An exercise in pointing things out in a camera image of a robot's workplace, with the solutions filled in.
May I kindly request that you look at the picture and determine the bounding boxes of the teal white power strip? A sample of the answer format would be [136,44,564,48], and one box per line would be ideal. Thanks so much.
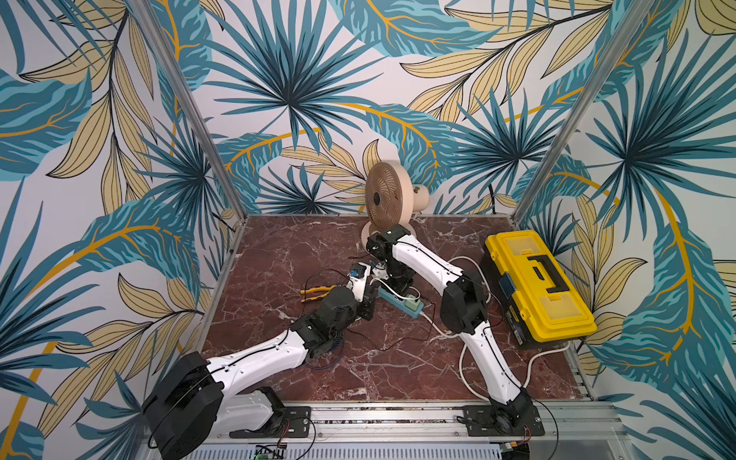
[378,287,425,318]

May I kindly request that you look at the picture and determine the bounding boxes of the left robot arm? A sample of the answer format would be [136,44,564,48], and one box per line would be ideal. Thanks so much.
[143,286,376,459]

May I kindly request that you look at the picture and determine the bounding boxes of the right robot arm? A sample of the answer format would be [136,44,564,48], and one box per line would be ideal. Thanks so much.
[365,225,534,434]

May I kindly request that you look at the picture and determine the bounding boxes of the dark blue handheld fan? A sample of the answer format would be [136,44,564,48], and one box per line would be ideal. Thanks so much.
[304,337,345,371]

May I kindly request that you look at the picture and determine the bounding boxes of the beige desk fan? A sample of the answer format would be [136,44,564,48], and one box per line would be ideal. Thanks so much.
[360,161,429,245]

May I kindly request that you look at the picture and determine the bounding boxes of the yellow black toolbox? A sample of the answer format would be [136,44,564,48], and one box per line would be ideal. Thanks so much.
[480,230,598,350]

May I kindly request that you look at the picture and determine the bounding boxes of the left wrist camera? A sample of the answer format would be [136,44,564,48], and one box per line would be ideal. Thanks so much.
[347,263,373,303]

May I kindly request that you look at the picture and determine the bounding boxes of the yellow handled pliers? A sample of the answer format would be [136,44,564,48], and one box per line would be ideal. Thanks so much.
[300,286,335,304]

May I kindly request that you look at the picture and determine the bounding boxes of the black thin cable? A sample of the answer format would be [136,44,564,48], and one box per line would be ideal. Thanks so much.
[344,309,444,353]

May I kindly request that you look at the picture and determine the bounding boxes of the white power strip cable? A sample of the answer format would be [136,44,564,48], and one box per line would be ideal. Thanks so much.
[419,255,570,404]

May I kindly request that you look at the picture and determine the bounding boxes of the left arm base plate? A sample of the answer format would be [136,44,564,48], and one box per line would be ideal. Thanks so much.
[249,406,314,439]

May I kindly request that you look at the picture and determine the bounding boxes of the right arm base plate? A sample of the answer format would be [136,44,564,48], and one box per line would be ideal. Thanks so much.
[455,406,545,439]

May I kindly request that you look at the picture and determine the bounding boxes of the aluminium front rail frame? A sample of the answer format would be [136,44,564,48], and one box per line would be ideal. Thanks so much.
[189,400,636,459]

